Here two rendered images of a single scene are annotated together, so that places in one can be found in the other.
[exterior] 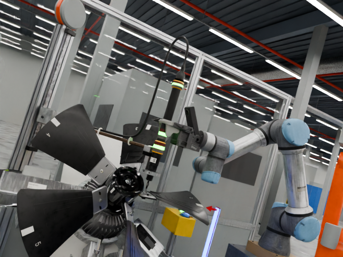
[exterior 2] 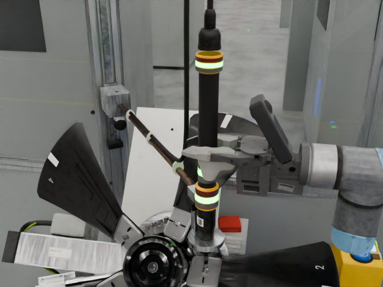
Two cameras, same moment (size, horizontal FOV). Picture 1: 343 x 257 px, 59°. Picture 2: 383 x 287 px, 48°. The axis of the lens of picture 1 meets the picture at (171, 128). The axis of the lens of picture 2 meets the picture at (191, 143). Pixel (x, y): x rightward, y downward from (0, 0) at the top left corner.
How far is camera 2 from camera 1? 0.79 m
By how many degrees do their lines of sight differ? 45
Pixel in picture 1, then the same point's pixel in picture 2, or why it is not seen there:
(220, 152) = (358, 192)
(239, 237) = not seen: outside the picture
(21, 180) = (40, 245)
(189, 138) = (261, 177)
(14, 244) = not seen: hidden behind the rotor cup
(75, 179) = (141, 212)
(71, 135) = (74, 180)
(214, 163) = (348, 217)
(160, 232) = not seen: hidden behind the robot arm
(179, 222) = (345, 271)
